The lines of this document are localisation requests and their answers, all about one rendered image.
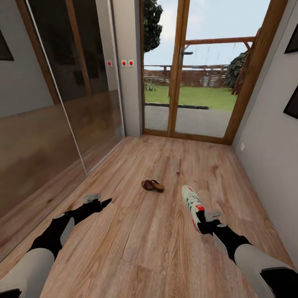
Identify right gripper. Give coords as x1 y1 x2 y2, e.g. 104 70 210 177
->
198 219 220 235

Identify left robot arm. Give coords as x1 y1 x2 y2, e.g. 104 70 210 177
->
0 193 112 298

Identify gym shoe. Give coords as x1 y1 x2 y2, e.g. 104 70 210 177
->
182 185 207 233

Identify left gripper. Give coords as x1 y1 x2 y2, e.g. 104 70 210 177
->
79 198 112 218

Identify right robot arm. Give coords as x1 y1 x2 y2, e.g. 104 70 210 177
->
198 210 298 298

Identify sandal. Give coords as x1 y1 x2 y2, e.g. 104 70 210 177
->
142 180 165 192

